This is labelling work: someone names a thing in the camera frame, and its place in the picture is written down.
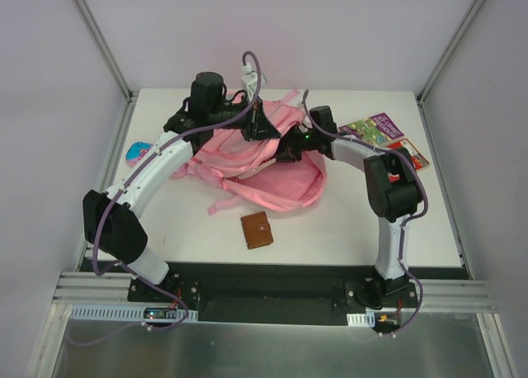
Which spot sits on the red treehouse paperback book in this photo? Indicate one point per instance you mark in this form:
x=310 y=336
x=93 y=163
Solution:
x=419 y=161

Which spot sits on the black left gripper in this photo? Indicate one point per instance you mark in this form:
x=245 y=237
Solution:
x=253 y=120

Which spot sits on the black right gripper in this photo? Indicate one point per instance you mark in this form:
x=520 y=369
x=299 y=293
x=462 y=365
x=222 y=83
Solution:
x=286 y=148

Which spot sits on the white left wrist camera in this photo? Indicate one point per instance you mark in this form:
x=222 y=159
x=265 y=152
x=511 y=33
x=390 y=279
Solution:
x=249 y=81

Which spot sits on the pink cartoon pencil case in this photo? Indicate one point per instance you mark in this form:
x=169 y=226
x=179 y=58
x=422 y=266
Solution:
x=136 y=152

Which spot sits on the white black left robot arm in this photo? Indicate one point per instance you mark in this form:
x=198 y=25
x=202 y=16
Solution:
x=111 y=218

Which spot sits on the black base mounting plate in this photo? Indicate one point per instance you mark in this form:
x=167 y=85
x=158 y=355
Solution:
x=257 y=293

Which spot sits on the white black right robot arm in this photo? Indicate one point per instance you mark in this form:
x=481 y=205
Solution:
x=395 y=194

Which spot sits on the small white cable duct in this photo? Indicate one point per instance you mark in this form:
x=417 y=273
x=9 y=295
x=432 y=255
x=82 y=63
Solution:
x=365 y=320

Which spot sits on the white slotted cable duct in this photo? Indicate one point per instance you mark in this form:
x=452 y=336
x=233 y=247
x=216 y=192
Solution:
x=132 y=314

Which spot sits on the aluminium frame rail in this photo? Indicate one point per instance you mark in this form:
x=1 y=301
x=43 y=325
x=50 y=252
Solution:
x=103 y=48

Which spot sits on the right aluminium frame post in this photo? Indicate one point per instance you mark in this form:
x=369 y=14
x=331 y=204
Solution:
x=449 y=51

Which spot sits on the purple treehouse paperback book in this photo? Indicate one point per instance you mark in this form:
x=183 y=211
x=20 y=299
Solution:
x=377 y=130

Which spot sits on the brown leather wallet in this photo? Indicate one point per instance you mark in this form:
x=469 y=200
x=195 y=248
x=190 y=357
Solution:
x=257 y=230

